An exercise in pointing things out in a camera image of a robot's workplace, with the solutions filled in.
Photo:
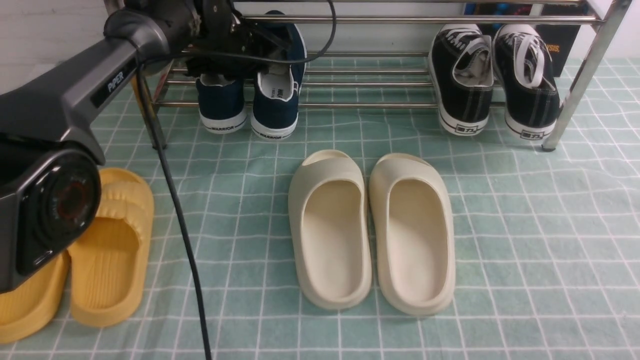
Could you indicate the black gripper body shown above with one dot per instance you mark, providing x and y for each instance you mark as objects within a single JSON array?
[{"x": 233, "y": 43}]

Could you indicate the navy slip-on shoe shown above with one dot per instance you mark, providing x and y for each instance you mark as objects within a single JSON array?
[
  {"x": 221, "y": 103},
  {"x": 277, "y": 87}
]

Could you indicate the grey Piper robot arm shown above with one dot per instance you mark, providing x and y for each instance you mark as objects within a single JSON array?
[{"x": 50, "y": 184}]

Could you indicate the chrome metal shoe rack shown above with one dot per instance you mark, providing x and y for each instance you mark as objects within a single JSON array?
[{"x": 605, "y": 26}]

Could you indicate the black box behind rack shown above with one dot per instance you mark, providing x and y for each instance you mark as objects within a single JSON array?
[{"x": 559, "y": 39}]

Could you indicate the left cream foam slide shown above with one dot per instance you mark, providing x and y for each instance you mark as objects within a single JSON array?
[{"x": 327, "y": 211}]

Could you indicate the cream foam slide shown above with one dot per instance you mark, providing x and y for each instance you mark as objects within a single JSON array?
[
  {"x": 414, "y": 234},
  {"x": 327, "y": 211}
]

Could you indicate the left black canvas sneaker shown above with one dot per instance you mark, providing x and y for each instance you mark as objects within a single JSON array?
[{"x": 460, "y": 67}]

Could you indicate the black canvas sneaker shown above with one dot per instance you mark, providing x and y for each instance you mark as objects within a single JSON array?
[
  {"x": 460, "y": 67},
  {"x": 524, "y": 68}
]

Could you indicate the right yellow rubber slipper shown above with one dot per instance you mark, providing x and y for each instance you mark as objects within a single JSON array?
[{"x": 109, "y": 260}]

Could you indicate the yellow rubber slipper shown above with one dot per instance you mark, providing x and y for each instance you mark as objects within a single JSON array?
[
  {"x": 27, "y": 309},
  {"x": 109, "y": 260}
]

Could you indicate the right cream foam slide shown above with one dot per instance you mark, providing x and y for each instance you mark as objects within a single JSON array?
[{"x": 414, "y": 234}]

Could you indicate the right black canvas sneaker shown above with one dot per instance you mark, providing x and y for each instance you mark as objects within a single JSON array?
[{"x": 524, "y": 68}]

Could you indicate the left yellow rubber slipper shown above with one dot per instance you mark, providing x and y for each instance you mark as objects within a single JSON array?
[{"x": 27, "y": 309}]

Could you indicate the green checkered cloth mat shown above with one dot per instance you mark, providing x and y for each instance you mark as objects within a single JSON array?
[{"x": 547, "y": 244}]

